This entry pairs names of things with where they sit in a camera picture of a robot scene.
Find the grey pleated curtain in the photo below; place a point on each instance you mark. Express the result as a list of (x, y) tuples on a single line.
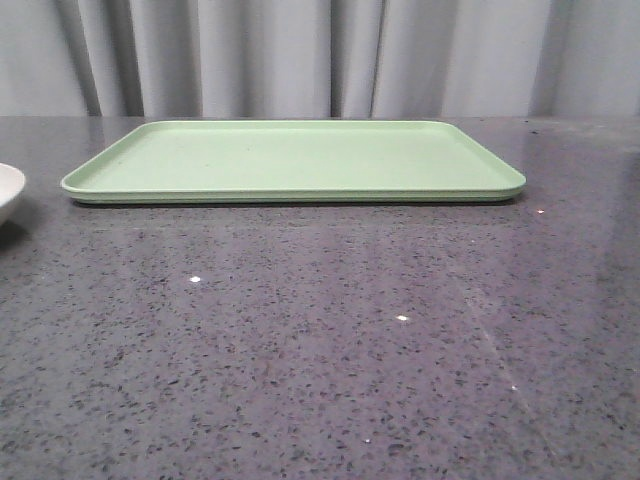
[(314, 59)]

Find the light green plastic tray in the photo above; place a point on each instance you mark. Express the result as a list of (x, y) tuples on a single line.
[(249, 161)]

